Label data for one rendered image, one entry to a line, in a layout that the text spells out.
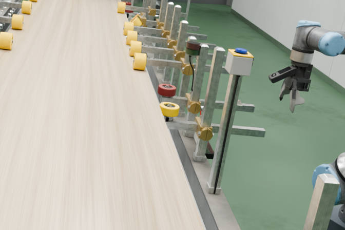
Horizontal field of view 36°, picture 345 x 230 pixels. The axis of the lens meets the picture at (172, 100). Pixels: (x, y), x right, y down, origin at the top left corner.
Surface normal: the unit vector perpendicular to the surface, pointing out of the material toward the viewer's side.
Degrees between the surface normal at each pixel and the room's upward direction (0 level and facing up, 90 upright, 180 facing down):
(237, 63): 90
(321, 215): 90
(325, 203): 90
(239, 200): 0
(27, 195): 0
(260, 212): 0
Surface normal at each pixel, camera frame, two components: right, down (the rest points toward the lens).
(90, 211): 0.15, -0.94
